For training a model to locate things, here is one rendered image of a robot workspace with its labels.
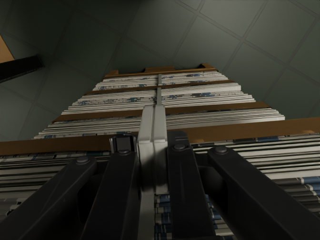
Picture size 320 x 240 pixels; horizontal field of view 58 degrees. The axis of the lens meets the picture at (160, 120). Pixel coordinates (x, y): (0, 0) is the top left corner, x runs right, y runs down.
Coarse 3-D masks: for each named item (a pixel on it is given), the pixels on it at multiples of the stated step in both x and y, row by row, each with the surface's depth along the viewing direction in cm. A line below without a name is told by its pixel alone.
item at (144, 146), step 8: (144, 112) 19; (152, 112) 19; (144, 120) 17; (152, 120) 17; (144, 128) 16; (152, 128) 16; (144, 136) 15; (144, 144) 14; (144, 152) 14; (152, 152) 14; (144, 160) 14; (152, 160) 14; (144, 168) 14; (152, 168) 14; (144, 176) 14; (152, 176) 15; (144, 184) 15; (152, 184) 15; (144, 192) 15; (152, 192) 15
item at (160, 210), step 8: (160, 200) 19; (168, 200) 19; (160, 208) 18; (168, 208) 18; (160, 216) 17; (168, 216) 17; (160, 224) 17; (168, 224) 17; (160, 232) 16; (168, 232) 16
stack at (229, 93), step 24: (144, 72) 99; (192, 72) 94; (216, 72) 91; (96, 96) 68; (120, 96) 66; (144, 96) 65; (168, 96) 64; (192, 96) 62; (216, 96) 59; (240, 96) 57; (72, 120) 50; (96, 120) 49; (120, 120) 47; (168, 120) 46; (192, 120) 44; (216, 120) 43; (240, 120) 43; (264, 120) 43
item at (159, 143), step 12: (156, 108) 19; (156, 120) 17; (156, 132) 15; (156, 144) 14; (156, 156) 14; (156, 168) 14; (156, 180) 15; (168, 180) 15; (156, 192) 15; (168, 192) 15
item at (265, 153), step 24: (192, 144) 26; (216, 144) 26; (240, 144) 25; (264, 144) 25; (288, 144) 24; (312, 144) 24; (264, 168) 20; (288, 168) 20; (312, 168) 20; (288, 192) 18; (312, 192) 18; (216, 216) 17
